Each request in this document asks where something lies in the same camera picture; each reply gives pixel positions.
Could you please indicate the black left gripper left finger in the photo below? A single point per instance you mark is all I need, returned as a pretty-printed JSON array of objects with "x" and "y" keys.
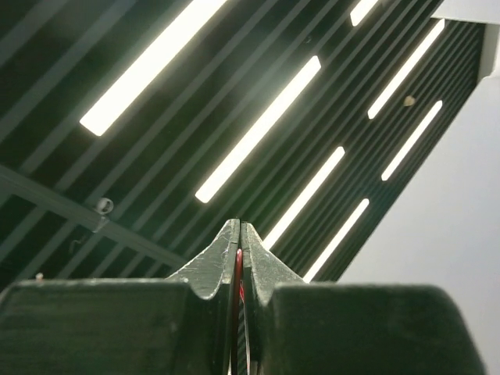
[{"x": 182, "y": 324}]

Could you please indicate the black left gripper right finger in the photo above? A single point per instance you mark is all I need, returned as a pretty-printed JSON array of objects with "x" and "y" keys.
[{"x": 295, "y": 327}]

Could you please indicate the ceiling light strip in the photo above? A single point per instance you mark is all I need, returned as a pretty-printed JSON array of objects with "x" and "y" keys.
[{"x": 258, "y": 130}]

